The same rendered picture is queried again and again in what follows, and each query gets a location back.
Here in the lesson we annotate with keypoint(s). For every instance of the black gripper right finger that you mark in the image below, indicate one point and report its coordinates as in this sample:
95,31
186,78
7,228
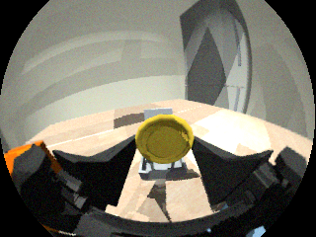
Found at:
221,171

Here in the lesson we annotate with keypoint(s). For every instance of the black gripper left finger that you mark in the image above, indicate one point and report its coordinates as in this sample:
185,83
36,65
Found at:
105,172

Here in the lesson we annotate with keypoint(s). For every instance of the light blue flat mat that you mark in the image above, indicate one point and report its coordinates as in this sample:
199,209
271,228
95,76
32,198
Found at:
255,232

